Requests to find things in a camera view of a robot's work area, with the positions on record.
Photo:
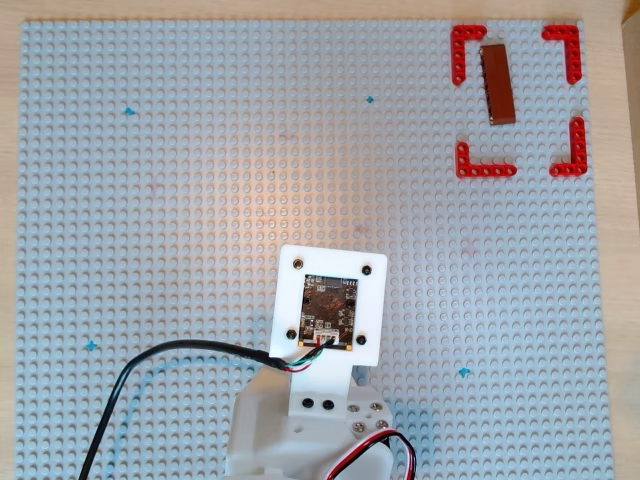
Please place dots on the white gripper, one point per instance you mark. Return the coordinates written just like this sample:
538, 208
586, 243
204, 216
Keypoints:
369, 416

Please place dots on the brown lego technic beam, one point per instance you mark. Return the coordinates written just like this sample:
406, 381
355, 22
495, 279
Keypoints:
500, 85

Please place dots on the grey lego baseplate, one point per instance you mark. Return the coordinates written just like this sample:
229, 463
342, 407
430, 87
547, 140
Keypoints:
200, 150

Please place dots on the red L-shaped lego beam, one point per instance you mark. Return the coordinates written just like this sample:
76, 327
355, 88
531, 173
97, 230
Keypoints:
460, 55
575, 55
485, 171
577, 145

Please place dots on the camera circuit board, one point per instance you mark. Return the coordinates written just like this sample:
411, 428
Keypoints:
327, 305

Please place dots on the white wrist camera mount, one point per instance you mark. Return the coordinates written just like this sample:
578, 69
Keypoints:
330, 260

